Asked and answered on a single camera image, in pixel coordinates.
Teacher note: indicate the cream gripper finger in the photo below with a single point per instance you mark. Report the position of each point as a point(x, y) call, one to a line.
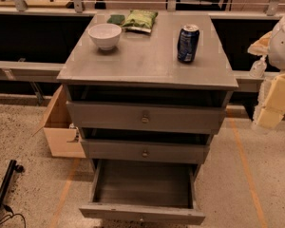
point(260, 46)
point(270, 109)

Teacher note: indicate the blue pepsi can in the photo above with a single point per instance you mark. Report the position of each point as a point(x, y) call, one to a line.
point(188, 43)

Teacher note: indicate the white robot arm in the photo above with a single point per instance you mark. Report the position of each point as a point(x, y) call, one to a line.
point(276, 50)

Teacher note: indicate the grey top drawer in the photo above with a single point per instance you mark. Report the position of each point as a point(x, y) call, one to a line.
point(146, 117)

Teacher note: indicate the grey wooden drawer cabinet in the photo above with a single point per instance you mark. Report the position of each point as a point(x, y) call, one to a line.
point(144, 69)

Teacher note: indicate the grey middle drawer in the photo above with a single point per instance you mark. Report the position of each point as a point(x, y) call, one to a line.
point(145, 151)

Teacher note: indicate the grey open bottom drawer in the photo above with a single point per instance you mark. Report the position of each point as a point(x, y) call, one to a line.
point(144, 191)

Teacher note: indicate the clear pump bottle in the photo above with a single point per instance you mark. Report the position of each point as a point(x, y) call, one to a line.
point(258, 68)

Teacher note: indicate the green chip bag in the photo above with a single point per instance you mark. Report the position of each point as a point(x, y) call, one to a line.
point(140, 20)

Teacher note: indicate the dark green sponge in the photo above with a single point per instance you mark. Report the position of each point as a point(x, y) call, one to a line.
point(116, 19)

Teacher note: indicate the white ceramic bowl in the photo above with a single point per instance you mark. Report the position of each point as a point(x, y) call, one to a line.
point(105, 36)

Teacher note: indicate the open cardboard box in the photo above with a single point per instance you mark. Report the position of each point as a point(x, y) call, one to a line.
point(62, 136)

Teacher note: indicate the black metal stand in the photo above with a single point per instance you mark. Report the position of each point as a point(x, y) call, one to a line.
point(13, 167)

